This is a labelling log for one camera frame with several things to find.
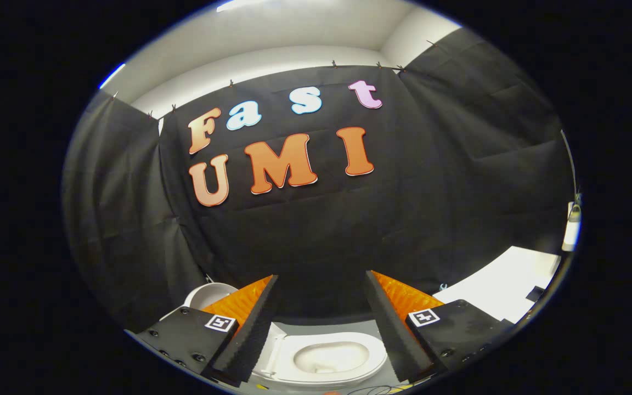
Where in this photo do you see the white toilet lid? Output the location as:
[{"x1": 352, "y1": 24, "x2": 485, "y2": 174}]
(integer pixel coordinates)
[{"x1": 183, "y1": 283, "x2": 240, "y2": 312}]

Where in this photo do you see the white drawer cabinet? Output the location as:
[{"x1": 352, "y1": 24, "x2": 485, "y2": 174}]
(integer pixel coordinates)
[{"x1": 432, "y1": 246, "x2": 561, "y2": 324}]

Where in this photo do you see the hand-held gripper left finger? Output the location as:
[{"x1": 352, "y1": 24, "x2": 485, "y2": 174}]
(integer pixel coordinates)
[{"x1": 132, "y1": 274, "x2": 281, "y2": 387}]

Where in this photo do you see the black backdrop cloth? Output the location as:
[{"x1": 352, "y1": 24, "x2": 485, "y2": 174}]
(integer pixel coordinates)
[{"x1": 63, "y1": 27, "x2": 577, "y2": 330}]

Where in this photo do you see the white ceramic toilet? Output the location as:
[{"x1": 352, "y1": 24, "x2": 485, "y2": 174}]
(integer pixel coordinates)
[{"x1": 251, "y1": 323, "x2": 389, "y2": 386}]

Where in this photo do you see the white wall shelf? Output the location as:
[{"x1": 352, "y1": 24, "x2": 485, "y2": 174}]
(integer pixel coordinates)
[{"x1": 562, "y1": 202, "x2": 583, "y2": 252}]

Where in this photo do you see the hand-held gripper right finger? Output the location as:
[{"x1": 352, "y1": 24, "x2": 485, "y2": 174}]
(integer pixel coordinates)
[{"x1": 364, "y1": 270, "x2": 514, "y2": 383}]

